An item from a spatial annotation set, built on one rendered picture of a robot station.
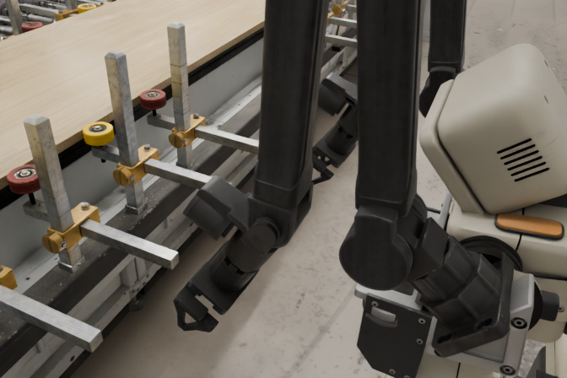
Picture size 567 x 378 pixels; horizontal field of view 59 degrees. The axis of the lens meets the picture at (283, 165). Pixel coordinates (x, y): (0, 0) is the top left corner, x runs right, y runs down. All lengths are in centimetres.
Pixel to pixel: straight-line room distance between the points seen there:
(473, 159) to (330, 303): 159
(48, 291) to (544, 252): 104
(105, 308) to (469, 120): 159
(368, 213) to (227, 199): 20
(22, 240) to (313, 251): 132
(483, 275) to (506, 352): 9
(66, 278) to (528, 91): 108
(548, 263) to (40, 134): 92
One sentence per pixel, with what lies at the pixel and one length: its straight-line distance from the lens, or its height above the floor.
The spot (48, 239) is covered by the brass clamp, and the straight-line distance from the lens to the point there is 127.
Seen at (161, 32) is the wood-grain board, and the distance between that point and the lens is 222.
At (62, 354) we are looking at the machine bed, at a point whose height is 17.
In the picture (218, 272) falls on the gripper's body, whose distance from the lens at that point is 70.
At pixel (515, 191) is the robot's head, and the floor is 127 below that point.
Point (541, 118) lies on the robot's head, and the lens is 62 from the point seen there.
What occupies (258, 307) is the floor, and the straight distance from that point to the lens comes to 213.
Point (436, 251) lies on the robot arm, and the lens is 56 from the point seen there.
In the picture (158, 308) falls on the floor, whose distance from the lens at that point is 215.
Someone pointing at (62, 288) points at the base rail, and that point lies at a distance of 131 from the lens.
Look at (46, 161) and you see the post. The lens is 116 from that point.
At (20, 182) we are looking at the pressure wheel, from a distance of 132.
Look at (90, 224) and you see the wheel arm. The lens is 128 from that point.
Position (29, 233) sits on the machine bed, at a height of 69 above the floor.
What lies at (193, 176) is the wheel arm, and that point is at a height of 85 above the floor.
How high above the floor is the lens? 161
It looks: 33 degrees down
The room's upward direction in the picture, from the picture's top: 3 degrees clockwise
